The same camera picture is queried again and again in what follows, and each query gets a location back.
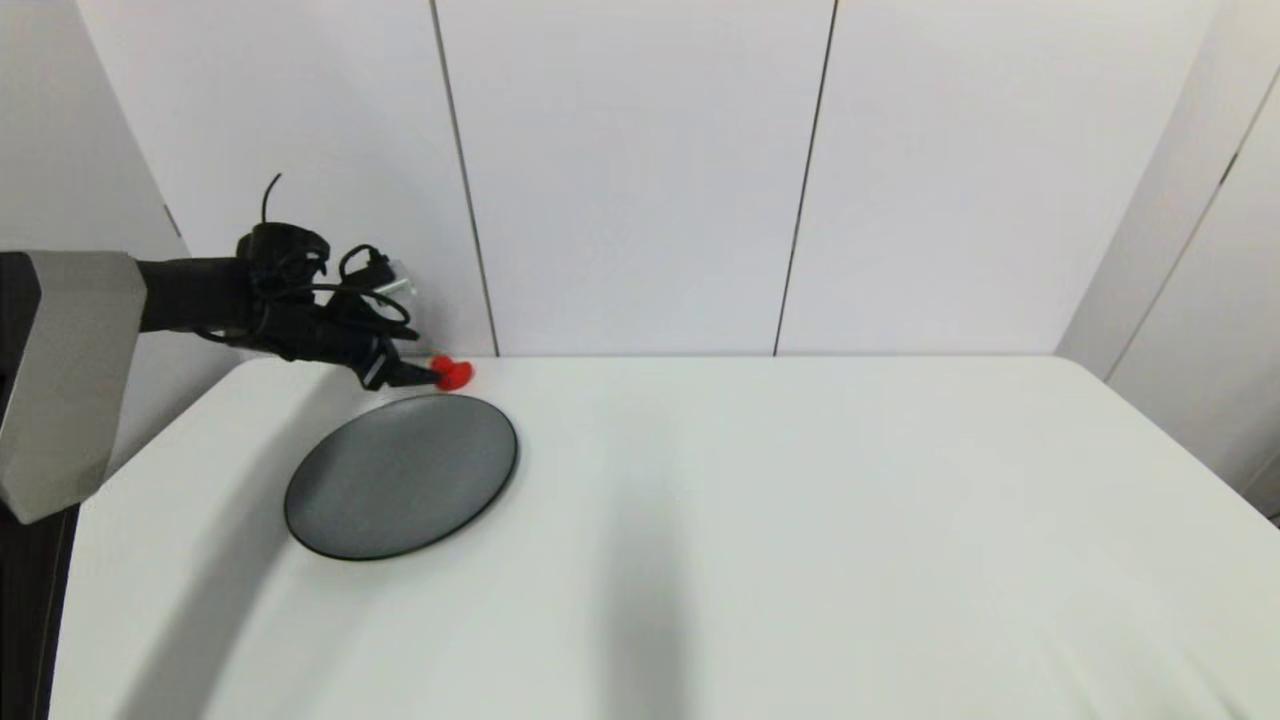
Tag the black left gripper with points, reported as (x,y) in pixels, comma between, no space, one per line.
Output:
(345,345)

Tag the small red rubber duck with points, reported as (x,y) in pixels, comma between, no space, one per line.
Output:
(455,374)

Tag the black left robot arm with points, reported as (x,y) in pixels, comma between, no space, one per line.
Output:
(70,380)

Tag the round dark gray plate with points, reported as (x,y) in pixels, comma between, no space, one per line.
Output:
(400,475)

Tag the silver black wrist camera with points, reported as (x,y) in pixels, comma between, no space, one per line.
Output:
(395,280)

